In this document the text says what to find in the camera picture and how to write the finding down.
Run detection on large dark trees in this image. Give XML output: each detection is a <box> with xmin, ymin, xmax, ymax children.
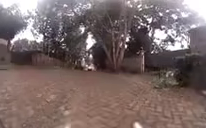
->
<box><xmin>33</xmin><ymin>0</ymin><xmax>200</xmax><ymax>73</ymax></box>

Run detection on red brick road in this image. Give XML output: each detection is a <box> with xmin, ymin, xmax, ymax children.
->
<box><xmin>0</xmin><ymin>64</ymin><xmax>206</xmax><ymax>128</ymax></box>

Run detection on pale wooden plank fence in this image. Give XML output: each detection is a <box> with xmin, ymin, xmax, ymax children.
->
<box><xmin>31</xmin><ymin>52</ymin><xmax>67</xmax><ymax>67</ymax></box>

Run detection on green bush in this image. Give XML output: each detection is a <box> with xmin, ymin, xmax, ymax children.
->
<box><xmin>152</xmin><ymin>68</ymin><xmax>185</xmax><ymax>90</ymax></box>

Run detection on dark fence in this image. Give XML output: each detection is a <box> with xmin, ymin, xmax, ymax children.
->
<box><xmin>10</xmin><ymin>50</ymin><xmax>34</xmax><ymax>66</ymax></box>

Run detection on building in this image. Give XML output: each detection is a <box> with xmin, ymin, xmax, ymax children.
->
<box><xmin>188</xmin><ymin>24</ymin><xmax>206</xmax><ymax>56</ymax></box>

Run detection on dark tree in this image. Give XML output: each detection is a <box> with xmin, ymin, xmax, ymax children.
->
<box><xmin>0</xmin><ymin>3</ymin><xmax>29</xmax><ymax>43</ymax></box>

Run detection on pale post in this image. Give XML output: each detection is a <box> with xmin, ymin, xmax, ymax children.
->
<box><xmin>139</xmin><ymin>47</ymin><xmax>147</xmax><ymax>74</ymax></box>

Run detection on dark boundary wall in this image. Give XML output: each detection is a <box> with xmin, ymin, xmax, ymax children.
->
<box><xmin>120</xmin><ymin>49</ymin><xmax>206</xmax><ymax>91</ymax></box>

